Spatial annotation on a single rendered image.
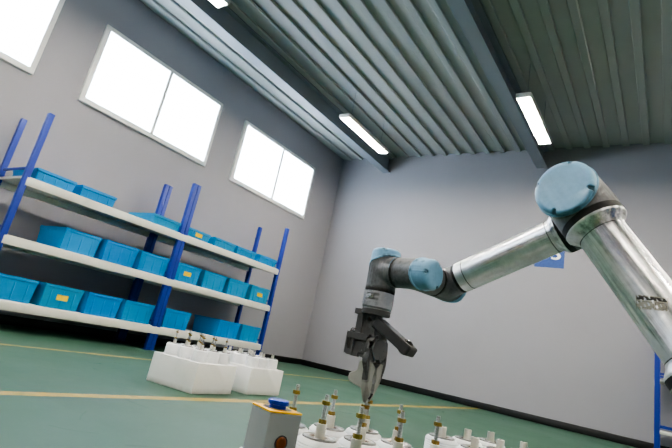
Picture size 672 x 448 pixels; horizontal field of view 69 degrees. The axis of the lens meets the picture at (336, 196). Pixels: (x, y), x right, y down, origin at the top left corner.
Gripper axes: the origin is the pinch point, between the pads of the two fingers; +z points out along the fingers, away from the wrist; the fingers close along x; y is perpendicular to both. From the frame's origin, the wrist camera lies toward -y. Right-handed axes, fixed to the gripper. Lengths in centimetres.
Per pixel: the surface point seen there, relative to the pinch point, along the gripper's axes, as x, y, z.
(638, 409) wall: -635, -18, -8
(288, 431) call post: 29.9, -1.4, 6.4
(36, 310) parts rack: -116, 412, 15
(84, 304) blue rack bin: -161, 419, 3
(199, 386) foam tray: -116, 182, 31
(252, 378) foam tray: -169, 188, 25
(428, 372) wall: -631, 255, 3
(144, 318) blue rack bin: -232, 419, 6
